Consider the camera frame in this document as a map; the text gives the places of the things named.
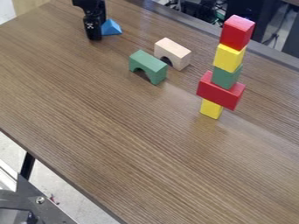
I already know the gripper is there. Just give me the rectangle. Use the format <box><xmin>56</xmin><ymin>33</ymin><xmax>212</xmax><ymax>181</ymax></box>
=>
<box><xmin>71</xmin><ymin>0</ymin><xmax>108</xmax><ymax>41</ymax></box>

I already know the blue triangle block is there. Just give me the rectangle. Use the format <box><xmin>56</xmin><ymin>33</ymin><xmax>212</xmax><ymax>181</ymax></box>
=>
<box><xmin>100</xmin><ymin>18</ymin><xmax>124</xmax><ymax>37</ymax></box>

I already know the green arch block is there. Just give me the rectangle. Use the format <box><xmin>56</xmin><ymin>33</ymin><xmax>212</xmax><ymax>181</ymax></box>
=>
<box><xmin>128</xmin><ymin>49</ymin><xmax>170</xmax><ymax>87</ymax></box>

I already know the beige arch block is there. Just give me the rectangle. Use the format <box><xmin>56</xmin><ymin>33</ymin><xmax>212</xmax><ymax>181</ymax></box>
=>
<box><xmin>153</xmin><ymin>37</ymin><xmax>193</xmax><ymax>72</ymax></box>

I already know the yellow cube block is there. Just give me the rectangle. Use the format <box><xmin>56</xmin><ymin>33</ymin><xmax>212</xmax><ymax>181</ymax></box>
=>
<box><xmin>212</xmin><ymin>43</ymin><xmax>248</xmax><ymax>74</ymax></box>

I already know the green cube block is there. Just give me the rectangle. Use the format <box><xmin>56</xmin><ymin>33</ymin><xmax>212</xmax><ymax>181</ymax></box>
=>
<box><xmin>210</xmin><ymin>64</ymin><xmax>245</xmax><ymax>90</ymax></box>

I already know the red rectangular block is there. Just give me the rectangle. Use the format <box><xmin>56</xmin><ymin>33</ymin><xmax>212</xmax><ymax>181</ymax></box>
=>
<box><xmin>195</xmin><ymin>70</ymin><xmax>248</xmax><ymax>112</ymax></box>

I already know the small yellow block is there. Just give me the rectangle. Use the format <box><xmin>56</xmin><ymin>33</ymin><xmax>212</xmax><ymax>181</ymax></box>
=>
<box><xmin>198</xmin><ymin>98</ymin><xmax>226</xmax><ymax>121</ymax></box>

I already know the red cube block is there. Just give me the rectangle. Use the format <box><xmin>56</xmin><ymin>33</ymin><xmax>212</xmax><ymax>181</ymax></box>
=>
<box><xmin>218</xmin><ymin>14</ymin><xmax>257</xmax><ymax>52</ymax></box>

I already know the black metal frame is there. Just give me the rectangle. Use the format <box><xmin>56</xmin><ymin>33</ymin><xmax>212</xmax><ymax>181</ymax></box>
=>
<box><xmin>0</xmin><ymin>151</ymin><xmax>80</xmax><ymax>224</ymax></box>

